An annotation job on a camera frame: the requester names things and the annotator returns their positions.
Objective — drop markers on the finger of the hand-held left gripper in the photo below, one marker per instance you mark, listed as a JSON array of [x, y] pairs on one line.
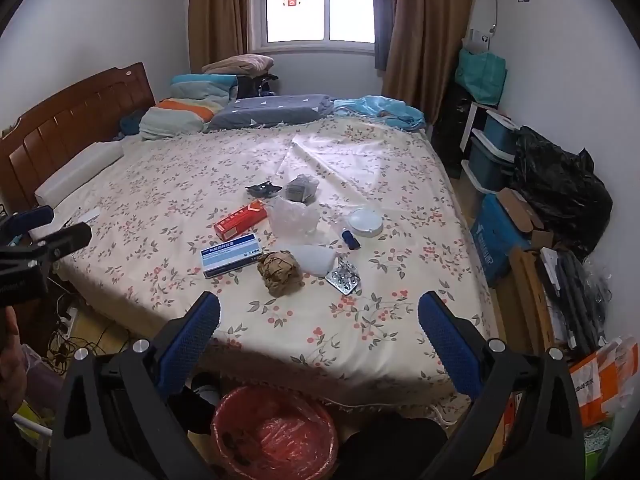
[[65, 240], [31, 217]]

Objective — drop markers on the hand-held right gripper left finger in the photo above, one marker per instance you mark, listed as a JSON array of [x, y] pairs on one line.
[[201, 327]]

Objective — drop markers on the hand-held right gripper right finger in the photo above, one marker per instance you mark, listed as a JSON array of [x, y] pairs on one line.
[[447, 342]]

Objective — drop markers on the red lined trash bin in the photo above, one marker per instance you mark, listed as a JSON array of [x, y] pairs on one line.
[[275, 435]]

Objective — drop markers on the black blue snack wrapper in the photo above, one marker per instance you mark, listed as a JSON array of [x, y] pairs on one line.
[[262, 190]]

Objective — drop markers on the person's left forearm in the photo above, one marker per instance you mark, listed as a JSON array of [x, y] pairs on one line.
[[10, 360]]

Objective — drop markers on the white pillow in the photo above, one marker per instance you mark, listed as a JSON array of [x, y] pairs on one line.
[[75, 175]]

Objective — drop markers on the white power strip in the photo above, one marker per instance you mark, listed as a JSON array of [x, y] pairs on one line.
[[67, 321]]

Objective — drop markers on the blue white medicine box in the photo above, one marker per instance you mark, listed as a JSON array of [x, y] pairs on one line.
[[230, 257]]

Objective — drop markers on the wooden boards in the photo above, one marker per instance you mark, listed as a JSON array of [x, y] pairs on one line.
[[530, 300]]

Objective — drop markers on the crumpled brown paper ball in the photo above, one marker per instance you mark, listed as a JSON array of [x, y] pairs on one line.
[[280, 272]]

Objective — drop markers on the wooden headboard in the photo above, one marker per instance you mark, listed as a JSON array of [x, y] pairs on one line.
[[60, 125]]

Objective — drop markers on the blue cardboard box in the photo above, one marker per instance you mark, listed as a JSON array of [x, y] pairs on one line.
[[492, 240]]

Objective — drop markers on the red cardboard box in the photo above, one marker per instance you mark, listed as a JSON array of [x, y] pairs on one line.
[[240, 220]]

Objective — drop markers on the silver pill blister pack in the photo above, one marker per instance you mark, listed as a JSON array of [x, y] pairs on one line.
[[343, 277]]

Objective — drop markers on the bundle of black rods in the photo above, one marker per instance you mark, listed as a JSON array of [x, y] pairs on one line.
[[580, 300]]

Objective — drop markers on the clear crumpled plastic container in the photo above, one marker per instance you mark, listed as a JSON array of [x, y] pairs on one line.
[[292, 220]]

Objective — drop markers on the white round lid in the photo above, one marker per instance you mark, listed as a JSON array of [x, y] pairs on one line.
[[365, 222]]

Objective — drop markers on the orange white plastic bag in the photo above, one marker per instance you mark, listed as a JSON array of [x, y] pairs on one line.
[[600, 380]]

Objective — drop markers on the grey printed plastic bag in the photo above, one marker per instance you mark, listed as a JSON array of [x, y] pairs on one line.
[[301, 187]]

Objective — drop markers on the striped folded quilt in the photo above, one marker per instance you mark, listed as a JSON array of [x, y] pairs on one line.
[[185, 107]]

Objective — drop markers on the black garbage bag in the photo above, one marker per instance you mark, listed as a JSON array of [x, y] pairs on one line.
[[560, 190]]

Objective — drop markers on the floral bed sheet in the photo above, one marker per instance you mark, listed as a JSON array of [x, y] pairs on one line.
[[360, 170]]

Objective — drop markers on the white blue storage drawers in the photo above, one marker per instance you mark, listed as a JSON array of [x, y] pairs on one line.
[[492, 147]]

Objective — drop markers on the grey triangle print pillow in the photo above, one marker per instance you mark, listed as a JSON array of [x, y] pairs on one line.
[[272, 109]]

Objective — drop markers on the teal blanket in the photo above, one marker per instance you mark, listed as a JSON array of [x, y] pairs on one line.
[[380, 109]]

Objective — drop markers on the black chair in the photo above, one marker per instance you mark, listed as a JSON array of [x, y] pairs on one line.
[[256, 85]]

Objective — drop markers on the beige folded blanket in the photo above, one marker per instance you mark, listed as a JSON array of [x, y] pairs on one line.
[[240, 64]]

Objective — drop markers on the teal tote bag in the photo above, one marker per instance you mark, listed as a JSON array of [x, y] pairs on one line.
[[481, 76]]

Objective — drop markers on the brown curtain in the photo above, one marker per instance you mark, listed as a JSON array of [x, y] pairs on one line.
[[425, 30], [217, 10]]

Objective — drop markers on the dark blue curtain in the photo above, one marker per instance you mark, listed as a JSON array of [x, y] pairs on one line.
[[382, 15]]

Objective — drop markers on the window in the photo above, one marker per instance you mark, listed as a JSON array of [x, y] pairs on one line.
[[320, 2]]

